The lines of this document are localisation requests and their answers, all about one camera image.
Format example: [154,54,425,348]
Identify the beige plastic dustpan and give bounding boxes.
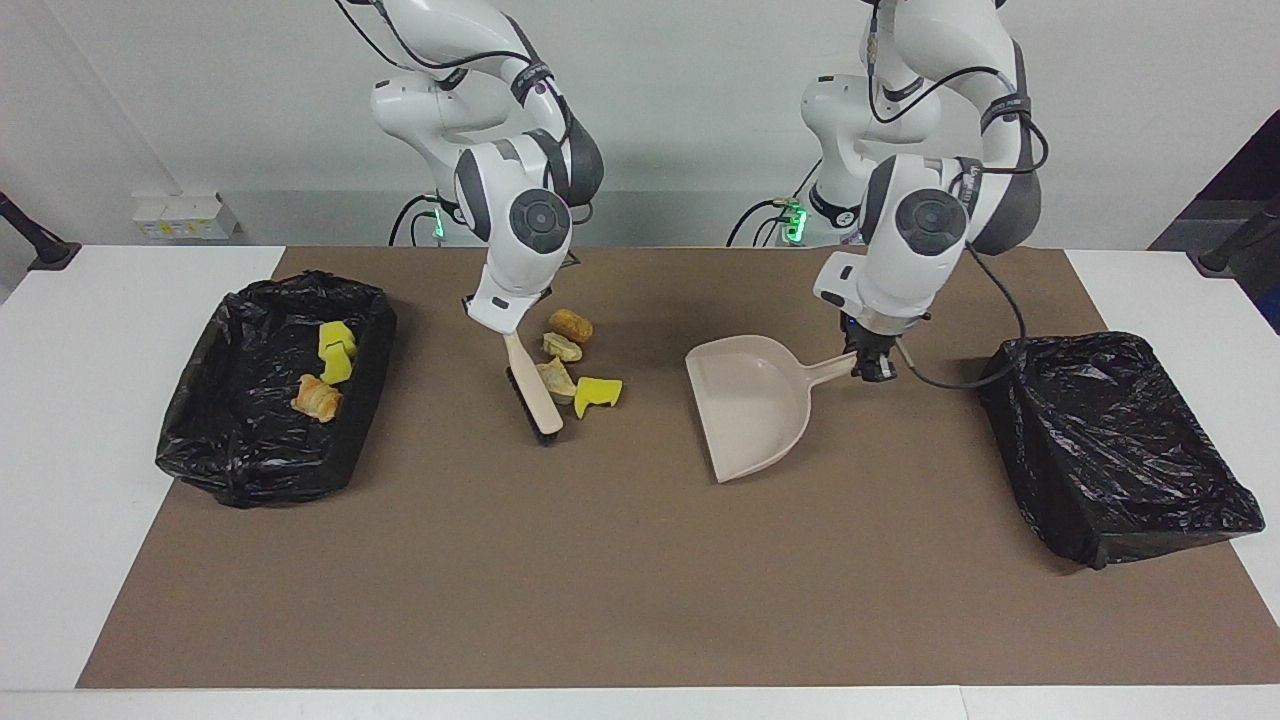
[685,334,916,485]

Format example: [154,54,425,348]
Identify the notched yellow sponge piece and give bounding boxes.
[573,375,624,419]

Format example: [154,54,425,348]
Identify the angular pale bread piece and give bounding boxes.
[535,358,579,406]

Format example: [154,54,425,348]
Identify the beige hand brush black bristles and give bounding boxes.
[502,330,565,447]

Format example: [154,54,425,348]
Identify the orange striped croissant piece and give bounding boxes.
[290,374,344,424]

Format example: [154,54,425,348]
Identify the black bag lined trash bin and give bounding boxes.
[155,270,398,509]
[977,332,1267,571]

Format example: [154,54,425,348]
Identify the brown paper table mat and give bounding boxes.
[78,247,1280,689]

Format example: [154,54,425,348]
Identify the black stand pole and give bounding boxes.
[1188,195,1280,278]
[0,190,83,272]

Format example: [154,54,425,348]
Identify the white power strip box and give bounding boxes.
[133,192,241,242]

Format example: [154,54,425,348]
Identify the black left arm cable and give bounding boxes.
[865,0,1051,391]

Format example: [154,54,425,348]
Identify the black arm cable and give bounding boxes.
[865,0,1051,391]
[335,0,581,216]

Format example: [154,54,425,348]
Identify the black base power cable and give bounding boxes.
[727,197,801,248]
[388,193,441,247]

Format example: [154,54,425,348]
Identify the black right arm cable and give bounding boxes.
[335,0,581,216]

